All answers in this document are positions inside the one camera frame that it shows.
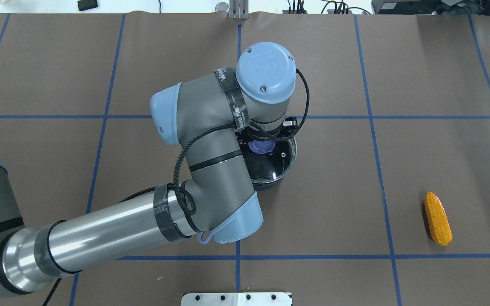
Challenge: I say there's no brown paper table mat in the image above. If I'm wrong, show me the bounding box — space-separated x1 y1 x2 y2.
0 11 490 306

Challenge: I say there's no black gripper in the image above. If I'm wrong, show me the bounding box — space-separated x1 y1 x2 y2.
236 116 299 142

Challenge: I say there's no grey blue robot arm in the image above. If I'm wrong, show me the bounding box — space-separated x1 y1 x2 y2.
0 41 303 298

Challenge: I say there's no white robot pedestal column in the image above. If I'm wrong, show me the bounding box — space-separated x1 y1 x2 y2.
180 292 293 306

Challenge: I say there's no dark blue saucepan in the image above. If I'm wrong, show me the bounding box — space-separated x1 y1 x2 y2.
197 134 299 246

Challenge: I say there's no glass pot lid blue knob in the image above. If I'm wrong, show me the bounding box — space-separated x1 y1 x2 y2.
237 137 298 190

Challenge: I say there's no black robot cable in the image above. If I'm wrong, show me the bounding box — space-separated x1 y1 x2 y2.
173 68 310 215

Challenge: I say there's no small black square sensor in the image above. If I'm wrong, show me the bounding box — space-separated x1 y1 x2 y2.
77 0 99 12

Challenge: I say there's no aluminium frame post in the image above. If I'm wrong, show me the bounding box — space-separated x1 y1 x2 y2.
228 0 249 20

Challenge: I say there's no yellow plastic corn cob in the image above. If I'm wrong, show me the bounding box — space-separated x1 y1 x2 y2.
424 191 453 246

